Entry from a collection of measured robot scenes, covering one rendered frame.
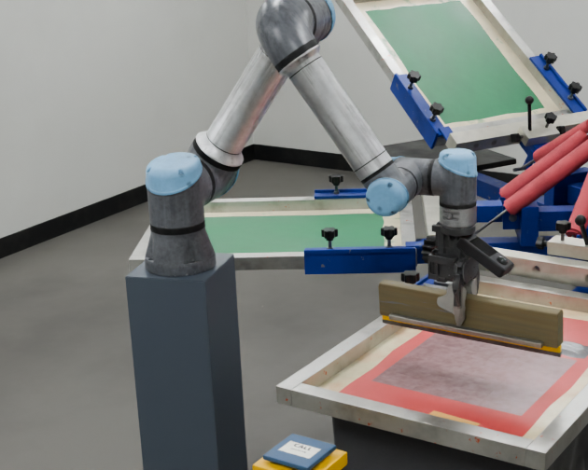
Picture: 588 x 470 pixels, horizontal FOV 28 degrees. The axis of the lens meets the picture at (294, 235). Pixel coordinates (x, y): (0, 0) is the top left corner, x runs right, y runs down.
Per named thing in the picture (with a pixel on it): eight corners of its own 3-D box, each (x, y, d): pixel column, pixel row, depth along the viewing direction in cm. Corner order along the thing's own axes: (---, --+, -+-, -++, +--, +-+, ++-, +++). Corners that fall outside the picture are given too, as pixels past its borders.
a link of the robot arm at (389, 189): (269, -14, 218) (418, 201, 220) (291, -20, 228) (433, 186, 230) (225, 22, 224) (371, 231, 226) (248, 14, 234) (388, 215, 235)
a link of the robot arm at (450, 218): (483, 201, 238) (465, 212, 232) (483, 223, 239) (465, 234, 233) (449, 197, 242) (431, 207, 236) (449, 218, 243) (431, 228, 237)
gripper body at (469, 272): (443, 270, 248) (443, 216, 244) (481, 277, 243) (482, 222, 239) (427, 282, 242) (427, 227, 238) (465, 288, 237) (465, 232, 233)
